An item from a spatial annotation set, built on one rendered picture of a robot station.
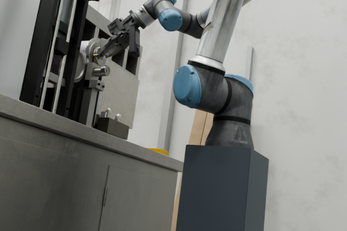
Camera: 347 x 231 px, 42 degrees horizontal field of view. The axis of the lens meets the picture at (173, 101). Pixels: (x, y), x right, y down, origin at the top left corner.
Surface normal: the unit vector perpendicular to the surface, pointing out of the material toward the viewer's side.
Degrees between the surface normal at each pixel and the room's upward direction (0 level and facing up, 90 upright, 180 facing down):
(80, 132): 90
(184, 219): 90
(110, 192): 90
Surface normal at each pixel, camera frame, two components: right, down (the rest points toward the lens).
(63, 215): 0.90, 0.01
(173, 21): 0.31, 0.61
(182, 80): -0.85, -0.11
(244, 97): 0.57, -0.12
